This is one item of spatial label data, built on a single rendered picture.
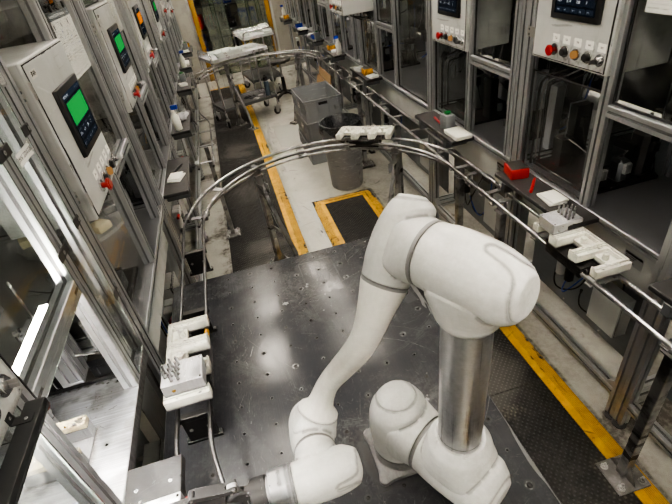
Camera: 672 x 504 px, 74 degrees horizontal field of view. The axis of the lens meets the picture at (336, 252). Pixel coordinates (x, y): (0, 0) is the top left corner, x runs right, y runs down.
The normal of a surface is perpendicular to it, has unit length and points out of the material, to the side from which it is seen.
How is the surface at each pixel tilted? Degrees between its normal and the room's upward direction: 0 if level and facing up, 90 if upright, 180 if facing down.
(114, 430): 0
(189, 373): 0
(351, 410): 0
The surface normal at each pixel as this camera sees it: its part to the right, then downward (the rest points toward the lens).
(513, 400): -0.13, -0.81
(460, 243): -0.33, -0.61
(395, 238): -0.72, -0.22
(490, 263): -0.18, -0.49
